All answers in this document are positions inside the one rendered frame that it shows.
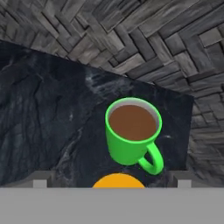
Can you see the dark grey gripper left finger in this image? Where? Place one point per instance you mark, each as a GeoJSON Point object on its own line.
{"type": "Point", "coordinates": [40, 180]}

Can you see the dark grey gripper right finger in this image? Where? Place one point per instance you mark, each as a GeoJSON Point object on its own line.
{"type": "Point", "coordinates": [184, 180]}

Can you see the green mug with brown drink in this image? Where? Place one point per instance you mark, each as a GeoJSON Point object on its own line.
{"type": "Point", "coordinates": [131, 137]}

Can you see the orange round fruit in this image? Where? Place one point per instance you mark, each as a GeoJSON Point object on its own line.
{"type": "Point", "coordinates": [119, 181]}

